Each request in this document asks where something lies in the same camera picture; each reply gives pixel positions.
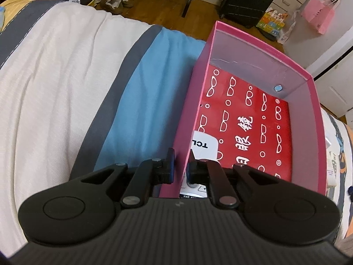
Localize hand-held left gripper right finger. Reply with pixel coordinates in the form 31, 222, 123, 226
186, 150, 284, 210

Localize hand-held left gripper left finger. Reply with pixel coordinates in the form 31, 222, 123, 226
78, 148, 175, 208

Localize white remote control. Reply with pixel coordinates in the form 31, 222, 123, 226
179, 131, 220, 199

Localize pink cardboard box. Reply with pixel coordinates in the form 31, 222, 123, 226
158, 20, 327, 199

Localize red glasses-pattern cloth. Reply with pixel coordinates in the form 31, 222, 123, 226
198, 68, 293, 182

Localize striped bed sheet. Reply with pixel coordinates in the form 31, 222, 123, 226
0, 0, 208, 258

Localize white cards on mat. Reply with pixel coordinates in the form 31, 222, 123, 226
325, 136, 338, 188

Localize printed fluffy blanket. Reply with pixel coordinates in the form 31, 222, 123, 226
320, 105, 353, 243

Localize colourful gift bag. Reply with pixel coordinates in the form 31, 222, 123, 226
256, 8, 289, 35

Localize white wardrobe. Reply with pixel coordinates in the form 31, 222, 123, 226
272, 0, 353, 118

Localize clear plastic bag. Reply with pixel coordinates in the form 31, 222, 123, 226
277, 9, 302, 45

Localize black suitcase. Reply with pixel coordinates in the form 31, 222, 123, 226
217, 0, 281, 30

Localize pink paper bag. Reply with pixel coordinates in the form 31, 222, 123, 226
300, 0, 344, 35

